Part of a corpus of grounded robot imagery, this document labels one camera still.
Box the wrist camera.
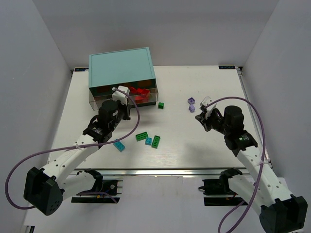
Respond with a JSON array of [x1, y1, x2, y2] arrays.
[[112, 85, 130, 105], [200, 96, 217, 119]]

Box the red long lego brick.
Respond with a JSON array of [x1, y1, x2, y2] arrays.
[[137, 88, 150, 99]]

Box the small green lego cube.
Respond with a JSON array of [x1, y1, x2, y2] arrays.
[[158, 102, 164, 109]]

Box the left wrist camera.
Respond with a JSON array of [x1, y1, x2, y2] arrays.
[[112, 85, 130, 105]]

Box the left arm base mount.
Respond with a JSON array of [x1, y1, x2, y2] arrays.
[[71, 169, 123, 204]]

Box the small red lego brick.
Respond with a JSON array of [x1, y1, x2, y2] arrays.
[[135, 96, 148, 104]]

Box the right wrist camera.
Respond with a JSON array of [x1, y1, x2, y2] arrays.
[[200, 96, 217, 119]]

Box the teal drawer cabinet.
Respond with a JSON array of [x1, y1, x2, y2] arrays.
[[88, 47, 157, 94]]

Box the green long lego brick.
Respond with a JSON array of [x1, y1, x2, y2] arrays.
[[135, 132, 149, 141]]

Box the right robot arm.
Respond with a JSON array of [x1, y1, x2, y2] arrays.
[[195, 106, 308, 233]]

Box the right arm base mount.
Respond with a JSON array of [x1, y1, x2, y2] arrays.
[[198, 168, 247, 207]]

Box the purple lego brick lower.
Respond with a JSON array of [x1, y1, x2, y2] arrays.
[[189, 104, 195, 113]]

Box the purple lego brick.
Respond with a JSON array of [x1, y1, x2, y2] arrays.
[[189, 104, 195, 113], [187, 97, 195, 104]]

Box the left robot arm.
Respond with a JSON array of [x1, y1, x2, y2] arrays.
[[24, 100, 130, 216]]

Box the small cyan lego brick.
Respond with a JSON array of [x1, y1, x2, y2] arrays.
[[145, 137, 153, 146]]

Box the red arch lego piece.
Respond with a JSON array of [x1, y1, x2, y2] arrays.
[[129, 87, 137, 95]]

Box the purple lego brick upper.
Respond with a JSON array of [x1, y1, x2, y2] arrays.
[[187, 97, 195, 104]]

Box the long cyan lego brick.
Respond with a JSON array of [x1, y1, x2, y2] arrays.
[[113, 139, 125, 152]]

